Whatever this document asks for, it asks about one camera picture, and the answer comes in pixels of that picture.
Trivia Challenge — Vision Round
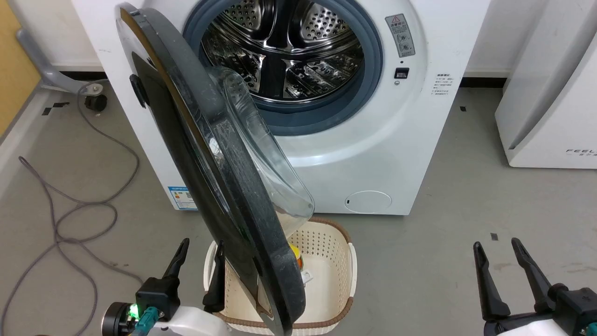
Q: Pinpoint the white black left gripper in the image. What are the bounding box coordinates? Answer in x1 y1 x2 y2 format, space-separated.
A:
102 238 234 336

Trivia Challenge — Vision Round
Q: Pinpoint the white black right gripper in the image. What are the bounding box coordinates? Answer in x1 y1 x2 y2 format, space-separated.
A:
473 238 597 336

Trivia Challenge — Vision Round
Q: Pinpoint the dark round washer door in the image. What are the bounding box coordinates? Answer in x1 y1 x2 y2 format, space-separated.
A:
115 4 315 336

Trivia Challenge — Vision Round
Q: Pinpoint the white front-load washing machine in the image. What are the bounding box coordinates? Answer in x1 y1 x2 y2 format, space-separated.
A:
72 0 490 216

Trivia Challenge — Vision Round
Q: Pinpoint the grey rubber door gasket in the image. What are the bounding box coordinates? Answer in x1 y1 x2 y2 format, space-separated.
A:
183 0 384 136

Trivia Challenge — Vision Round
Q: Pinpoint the blue energy label sticker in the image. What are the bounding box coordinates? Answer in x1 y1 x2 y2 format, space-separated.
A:
168 187 199 211

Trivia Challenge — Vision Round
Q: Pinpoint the cream perforated laundry basket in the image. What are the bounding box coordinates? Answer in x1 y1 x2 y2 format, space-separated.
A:
204 217 358 336

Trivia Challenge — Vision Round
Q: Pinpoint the round white filter cover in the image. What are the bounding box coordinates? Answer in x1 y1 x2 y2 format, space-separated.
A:
345 190 392 214

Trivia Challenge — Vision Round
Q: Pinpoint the white appliance with grey stripe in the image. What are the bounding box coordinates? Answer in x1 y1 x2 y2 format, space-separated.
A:
494 0 597 169

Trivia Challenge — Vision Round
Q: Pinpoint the black caster wheel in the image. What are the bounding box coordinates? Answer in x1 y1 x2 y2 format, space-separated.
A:
84 83 108 112

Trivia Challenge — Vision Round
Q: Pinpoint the stainless steel washer drum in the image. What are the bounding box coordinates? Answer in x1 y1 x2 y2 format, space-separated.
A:
201 0 364 101

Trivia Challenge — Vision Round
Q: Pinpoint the grey metal furniture leg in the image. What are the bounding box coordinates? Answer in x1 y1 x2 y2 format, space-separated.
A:
16 29 101 94

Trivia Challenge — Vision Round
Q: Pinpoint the grey warning sticker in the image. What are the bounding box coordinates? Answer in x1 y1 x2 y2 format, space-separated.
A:
385 14 416 58

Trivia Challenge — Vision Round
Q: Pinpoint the yellow wooden panel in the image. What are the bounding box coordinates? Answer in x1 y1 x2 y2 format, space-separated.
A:
0 0 42 137

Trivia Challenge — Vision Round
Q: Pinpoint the teal connector cable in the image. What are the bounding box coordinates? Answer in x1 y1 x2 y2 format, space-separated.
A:
133 306 162 336

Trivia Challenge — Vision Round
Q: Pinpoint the grey floor cable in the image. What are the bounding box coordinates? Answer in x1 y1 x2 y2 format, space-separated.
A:
0 80 143 336

